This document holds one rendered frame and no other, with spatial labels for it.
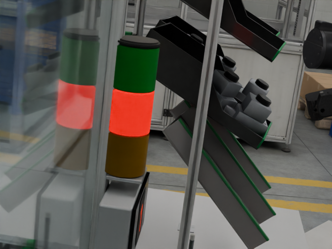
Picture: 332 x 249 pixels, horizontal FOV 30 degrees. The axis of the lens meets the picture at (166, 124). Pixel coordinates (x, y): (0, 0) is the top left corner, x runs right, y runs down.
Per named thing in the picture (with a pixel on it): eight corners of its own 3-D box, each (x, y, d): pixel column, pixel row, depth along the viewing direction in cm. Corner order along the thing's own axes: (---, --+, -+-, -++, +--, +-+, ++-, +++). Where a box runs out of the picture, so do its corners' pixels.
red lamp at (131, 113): (152, 127, 74) (156, 87, 72) (146, 139, 69) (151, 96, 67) (110, 120, 74) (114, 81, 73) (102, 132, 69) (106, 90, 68)
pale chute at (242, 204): (258, 224, 129) (276, 213, 127) (249, 251, 117) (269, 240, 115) (179, 115, 128) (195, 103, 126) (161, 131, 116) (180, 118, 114)
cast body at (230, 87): (229, 114, 118) (250, 85, 116) (215, 111, 115) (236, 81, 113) (204, 89, 123) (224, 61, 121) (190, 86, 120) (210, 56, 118)
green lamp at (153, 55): (157, 86, 72) (162, 44, 71) (151, 95, 67) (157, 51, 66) (114, 80, 72) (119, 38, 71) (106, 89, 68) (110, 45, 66)
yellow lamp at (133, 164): (147, 166, 75) (151, 127, 74) (142, 181, 70) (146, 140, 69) (106, 160, 75) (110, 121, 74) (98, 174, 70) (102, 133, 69)
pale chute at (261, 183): (255, 196, 143) (271, 186, 142) (247, 218, 131) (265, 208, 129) (184, 99, 142) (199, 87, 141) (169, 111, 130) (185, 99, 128)
